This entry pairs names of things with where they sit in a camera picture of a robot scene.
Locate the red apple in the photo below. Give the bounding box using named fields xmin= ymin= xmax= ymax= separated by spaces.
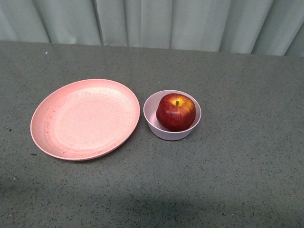
xmin=156 ymin=93 xmax=196 ymax=132

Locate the light pink bowl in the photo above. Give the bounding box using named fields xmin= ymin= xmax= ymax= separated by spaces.
xmin=143 ymin=90 xmax=202 ymax=141

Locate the pink plate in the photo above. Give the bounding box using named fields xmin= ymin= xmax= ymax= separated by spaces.
xmin=30 ymin=79 xmax=140 ymax=161

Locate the white curtain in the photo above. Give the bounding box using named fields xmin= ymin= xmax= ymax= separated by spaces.
xmin=0 ymin=0 xmax=304 ymax=57

